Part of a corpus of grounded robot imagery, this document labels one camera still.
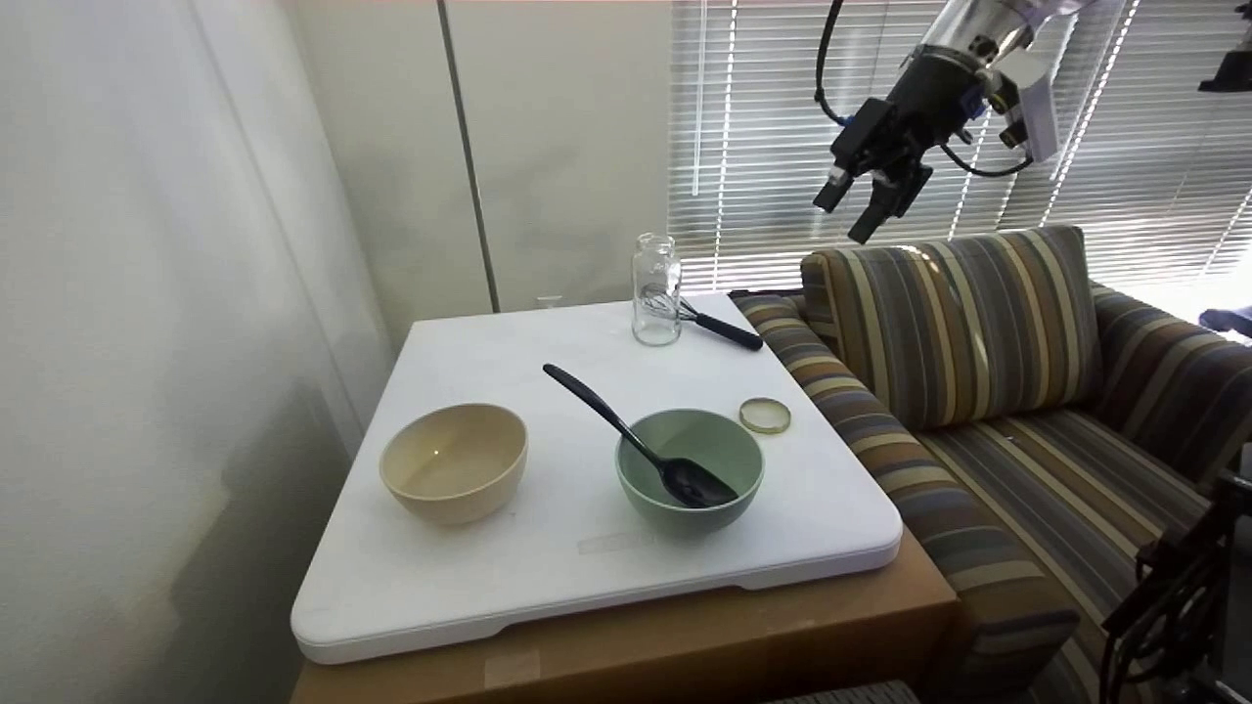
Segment striped sofa back cushion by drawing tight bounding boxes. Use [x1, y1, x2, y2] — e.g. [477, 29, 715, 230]
[799, 218, 1101, 439]

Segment beige bowl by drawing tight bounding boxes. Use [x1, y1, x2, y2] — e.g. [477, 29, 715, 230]
[374, 398, 530, 533]

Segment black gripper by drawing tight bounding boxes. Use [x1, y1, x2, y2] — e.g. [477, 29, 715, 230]
[809, 43, 988, 252]

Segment black whisk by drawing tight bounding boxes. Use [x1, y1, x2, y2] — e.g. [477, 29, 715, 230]
[672, 296, 765, 356]

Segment striped sofa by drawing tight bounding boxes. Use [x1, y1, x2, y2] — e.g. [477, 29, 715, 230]
[722, 218, 1252, 704]

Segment green bowl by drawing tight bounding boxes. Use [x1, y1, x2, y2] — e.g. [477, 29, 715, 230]
[615, 406, 765, 537]

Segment black plastic spoon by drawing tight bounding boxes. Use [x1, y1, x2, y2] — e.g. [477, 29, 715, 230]
[538, 359, 743, 512]

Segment black mounted device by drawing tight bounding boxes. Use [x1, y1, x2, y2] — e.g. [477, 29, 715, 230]
[1197, 0, 1252, 99]

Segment round clear jar lid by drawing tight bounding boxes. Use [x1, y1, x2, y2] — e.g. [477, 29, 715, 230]
[736, 394, 795, 439]

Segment white plastic board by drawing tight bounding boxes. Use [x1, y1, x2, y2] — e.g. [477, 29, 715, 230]
[286, 295, 906, 670]

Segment clear glass jar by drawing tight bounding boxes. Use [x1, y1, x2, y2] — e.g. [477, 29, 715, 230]
[631, 227, 688, 353]

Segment black metal stand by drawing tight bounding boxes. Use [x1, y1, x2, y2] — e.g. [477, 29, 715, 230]
[1096, 442, 1252, 704]

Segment white window blinds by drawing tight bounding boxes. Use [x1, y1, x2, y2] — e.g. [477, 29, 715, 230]
[668, 0, 1252, 330]

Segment white side table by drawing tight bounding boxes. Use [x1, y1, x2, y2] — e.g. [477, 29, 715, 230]
[286, 529, 963, 704]

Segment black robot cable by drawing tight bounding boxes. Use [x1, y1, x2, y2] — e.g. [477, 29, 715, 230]
[809, 0, 1038, 184]

